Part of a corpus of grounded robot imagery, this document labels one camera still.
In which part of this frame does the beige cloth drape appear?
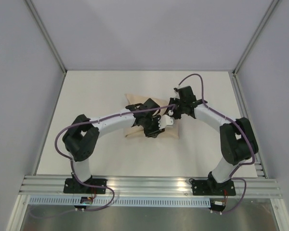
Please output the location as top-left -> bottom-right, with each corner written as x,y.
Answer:
124,93 -> 179,139

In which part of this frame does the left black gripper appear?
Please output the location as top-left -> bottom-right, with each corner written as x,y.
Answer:
143,115 -> 165,139

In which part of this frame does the white slotted cable duct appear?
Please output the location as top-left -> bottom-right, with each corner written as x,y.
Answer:
28,195 -> 211,208

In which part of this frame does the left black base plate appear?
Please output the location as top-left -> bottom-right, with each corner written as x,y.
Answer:
63,177 -> 107,194

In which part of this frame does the right aluminium frame post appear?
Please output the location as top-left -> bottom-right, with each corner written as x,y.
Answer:
232,0 -> 282,77

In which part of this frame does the aluminium front rail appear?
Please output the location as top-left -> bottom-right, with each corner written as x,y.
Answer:
19,175 -> 282,199

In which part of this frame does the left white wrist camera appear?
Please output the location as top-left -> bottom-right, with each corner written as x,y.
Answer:
158,115 -> 174,129

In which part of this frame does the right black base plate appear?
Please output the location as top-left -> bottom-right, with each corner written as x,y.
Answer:
189,179 -> 236,196

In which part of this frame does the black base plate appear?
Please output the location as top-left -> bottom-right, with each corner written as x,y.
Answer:
189,179 -> 236,196
63,177 -> 107,194

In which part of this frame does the aluminium frame post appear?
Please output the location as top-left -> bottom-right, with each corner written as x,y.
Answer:
232,0 -> 282,77
24,0 -> 67,76

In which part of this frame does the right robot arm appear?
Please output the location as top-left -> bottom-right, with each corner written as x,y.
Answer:
167,86 -> 259,195

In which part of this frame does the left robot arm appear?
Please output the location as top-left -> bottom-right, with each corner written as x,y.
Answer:
59,98 -> 165,193

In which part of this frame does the left aluminium frame post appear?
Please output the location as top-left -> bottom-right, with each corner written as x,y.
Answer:
24,0 -> 67,76

